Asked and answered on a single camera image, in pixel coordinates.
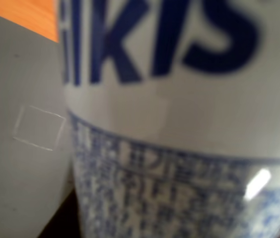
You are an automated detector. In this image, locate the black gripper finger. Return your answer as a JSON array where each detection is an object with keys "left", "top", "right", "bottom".
[{"left": 37, "top": 188, "right": 81, "bottom": 238}]

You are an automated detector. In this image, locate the white blue Milkis can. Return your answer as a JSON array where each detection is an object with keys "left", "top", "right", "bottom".
[{"left": 57, "top": 0, "right": 280, "bottom": 238}]

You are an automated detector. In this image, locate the grey mat with chalk square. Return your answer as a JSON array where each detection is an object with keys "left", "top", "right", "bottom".
[{"left": 0, "top": 7, "right": 76, "bottom": 238}]

